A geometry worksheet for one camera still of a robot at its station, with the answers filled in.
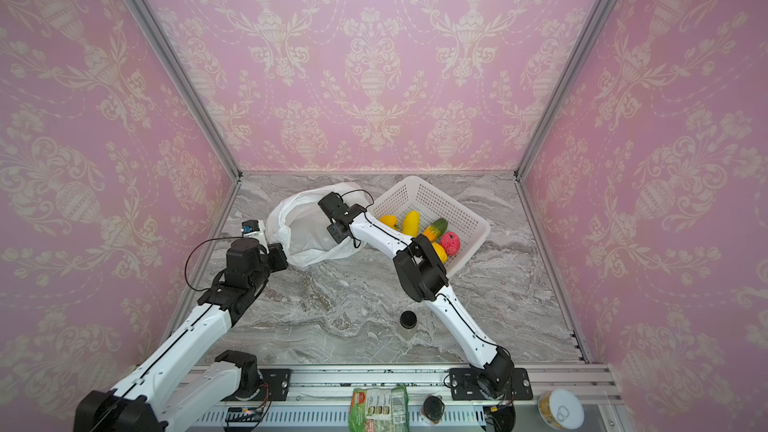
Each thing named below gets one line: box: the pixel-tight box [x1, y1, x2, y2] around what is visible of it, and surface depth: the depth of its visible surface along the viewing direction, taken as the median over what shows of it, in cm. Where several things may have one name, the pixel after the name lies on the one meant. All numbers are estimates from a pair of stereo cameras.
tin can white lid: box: [538, 389, 585, 431], surface depth 68 cm
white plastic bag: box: [265, 183, 370, 268], surface depth 91 cm
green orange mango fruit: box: [423, 218, 448, 243], surface depth 102 cm
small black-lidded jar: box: [400, 310, 417, 329], surface depth 77 cm
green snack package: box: [348, 385, 410, 432], surface depth 71 cm
